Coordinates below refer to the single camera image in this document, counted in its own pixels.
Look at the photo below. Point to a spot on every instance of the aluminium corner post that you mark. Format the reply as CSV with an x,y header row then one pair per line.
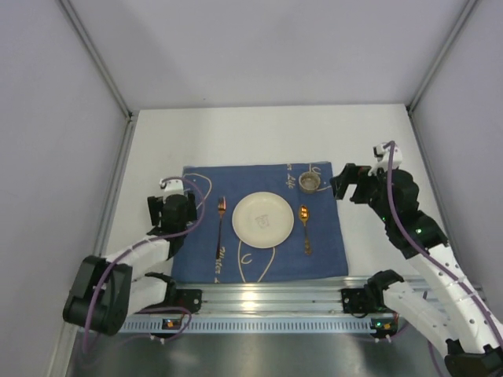
x,y
92,51
454,32

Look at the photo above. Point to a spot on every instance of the speckled grey cup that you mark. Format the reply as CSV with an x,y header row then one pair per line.
x,y
309,182

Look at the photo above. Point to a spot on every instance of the aluminium left corner post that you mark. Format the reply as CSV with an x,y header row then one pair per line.
x,y
92,51

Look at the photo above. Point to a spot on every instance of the blue fish placemat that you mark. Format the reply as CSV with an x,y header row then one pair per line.
x,y
240,263

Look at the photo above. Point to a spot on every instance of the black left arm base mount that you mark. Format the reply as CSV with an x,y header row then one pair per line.
x,y
190,299

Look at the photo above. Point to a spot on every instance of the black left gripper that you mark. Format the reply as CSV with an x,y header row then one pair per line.
x,y
155,212

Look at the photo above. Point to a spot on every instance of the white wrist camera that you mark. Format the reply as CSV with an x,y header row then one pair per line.
x,y
386,153
172,186

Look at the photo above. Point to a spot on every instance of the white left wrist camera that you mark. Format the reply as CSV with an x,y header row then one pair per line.
x,y
172,186

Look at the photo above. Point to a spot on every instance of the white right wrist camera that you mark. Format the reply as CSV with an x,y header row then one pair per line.
x,y
386,153

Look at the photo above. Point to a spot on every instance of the aluminium right corner post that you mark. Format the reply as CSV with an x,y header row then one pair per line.
x,y
454,32

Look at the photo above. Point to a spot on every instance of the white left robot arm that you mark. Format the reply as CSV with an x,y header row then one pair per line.
x,y
106,291

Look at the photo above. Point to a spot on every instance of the cream round plate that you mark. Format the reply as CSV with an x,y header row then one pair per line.
x,y
263,220

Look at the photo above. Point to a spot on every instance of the grey slotted cable duct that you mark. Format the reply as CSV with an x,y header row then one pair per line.
x,y
266,325

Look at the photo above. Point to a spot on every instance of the copper fork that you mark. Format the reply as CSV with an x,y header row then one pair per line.
x,y
221,212

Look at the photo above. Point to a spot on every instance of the gold spoon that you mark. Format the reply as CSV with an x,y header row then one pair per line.
x,y
304,216

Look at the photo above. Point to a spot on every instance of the aluminium front frame rail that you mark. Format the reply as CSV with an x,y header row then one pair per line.
x,y
302,298

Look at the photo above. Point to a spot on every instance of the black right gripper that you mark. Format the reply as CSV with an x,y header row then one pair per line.
x,y
362,182

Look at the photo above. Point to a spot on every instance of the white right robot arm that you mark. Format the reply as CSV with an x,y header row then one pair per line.
x,y
464,332

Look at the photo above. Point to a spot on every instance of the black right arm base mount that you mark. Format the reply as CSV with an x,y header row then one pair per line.
x,y
363,301

